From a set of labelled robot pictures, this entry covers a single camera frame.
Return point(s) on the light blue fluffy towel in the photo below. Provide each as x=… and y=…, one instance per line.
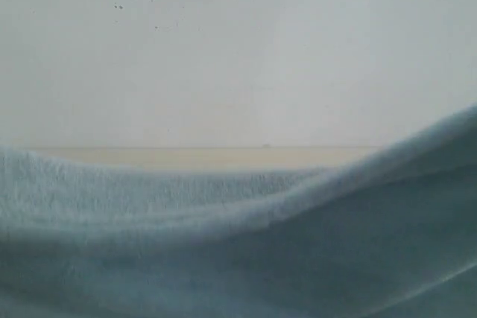
x=390, y=235

